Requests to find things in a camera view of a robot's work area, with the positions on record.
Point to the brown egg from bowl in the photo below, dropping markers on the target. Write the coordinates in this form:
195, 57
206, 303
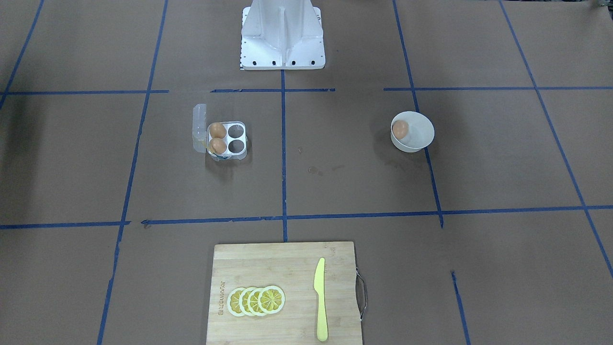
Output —
400, 129

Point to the clear plastic egg box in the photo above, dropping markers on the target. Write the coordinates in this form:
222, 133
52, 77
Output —
236, 139

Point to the brown egg front in box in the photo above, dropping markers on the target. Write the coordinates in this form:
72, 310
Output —
217, 146

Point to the brown egg in box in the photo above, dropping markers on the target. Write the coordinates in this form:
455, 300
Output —
217, 146
217, 130

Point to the brown egg rear in box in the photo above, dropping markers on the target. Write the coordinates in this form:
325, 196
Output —
217, 130

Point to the bamboo cutting board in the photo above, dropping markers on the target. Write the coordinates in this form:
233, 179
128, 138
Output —
291, 266

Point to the yellow plastic knife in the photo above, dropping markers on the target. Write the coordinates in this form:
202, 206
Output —
322, 333

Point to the white ceramic bowl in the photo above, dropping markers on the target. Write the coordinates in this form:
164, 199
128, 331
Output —
421, 132

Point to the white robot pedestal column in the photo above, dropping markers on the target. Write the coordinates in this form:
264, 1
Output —
282, 35

